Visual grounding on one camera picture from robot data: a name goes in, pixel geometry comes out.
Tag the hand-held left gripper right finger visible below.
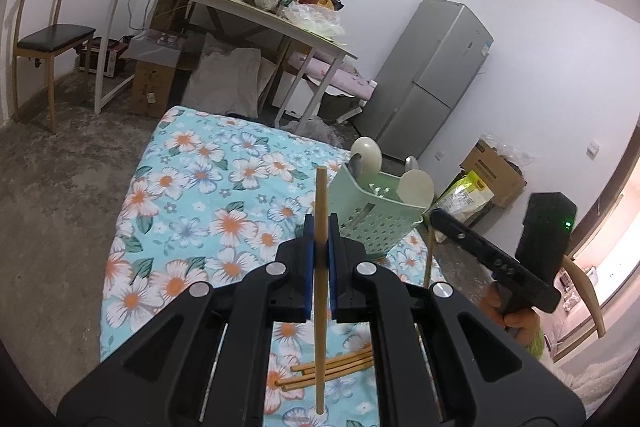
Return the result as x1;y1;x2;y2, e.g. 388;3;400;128
327;214;587;427

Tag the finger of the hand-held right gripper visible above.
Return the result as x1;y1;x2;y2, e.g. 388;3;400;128
429;208;502;270

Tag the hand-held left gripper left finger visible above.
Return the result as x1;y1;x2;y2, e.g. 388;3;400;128
57;214;317;427

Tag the white plastic spoon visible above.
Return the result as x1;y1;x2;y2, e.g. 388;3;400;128
397;169;435;208
350;136;383;174

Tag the green plastic utensil holder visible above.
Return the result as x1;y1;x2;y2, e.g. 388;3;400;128
327;162;433;258

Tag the long tan chopstick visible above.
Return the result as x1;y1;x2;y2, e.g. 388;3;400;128
315;167;329;414

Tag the pile of wooden chopsticks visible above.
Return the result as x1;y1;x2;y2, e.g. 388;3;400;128
276;347;375;392

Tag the person's right hand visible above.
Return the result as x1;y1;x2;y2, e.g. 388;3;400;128
480;282;544;349

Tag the yellow green rice bag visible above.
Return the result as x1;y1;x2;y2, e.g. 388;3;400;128
435;171;493;220

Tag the light wooden chair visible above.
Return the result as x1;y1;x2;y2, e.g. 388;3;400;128
560;254;607;340

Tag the cardboard box with plastic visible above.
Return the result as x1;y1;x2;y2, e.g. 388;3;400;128
460;139;527;208

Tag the metal spoon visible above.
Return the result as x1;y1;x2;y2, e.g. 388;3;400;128
348;153;371;188

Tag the blue floral tablecloth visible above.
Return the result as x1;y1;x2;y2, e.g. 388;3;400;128
99;106;446;427

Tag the grey refrigerator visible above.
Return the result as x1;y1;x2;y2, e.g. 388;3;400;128
352;0;495;162

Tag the pink floral ironing board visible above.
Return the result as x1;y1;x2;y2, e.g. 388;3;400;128
287;52;377;101

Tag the grey cloth sack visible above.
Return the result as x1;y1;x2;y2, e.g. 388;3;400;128
182;34;263;115

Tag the brown cardboard box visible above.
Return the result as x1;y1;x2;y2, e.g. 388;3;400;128
131;59;177;118

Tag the white plastic bag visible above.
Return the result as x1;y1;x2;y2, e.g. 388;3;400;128
290;2;346;38

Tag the white-legged desk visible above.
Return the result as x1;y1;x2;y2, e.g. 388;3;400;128
94;0;360;135

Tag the wooden chair with dark seat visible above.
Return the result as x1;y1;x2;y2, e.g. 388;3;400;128
11;0;97;135

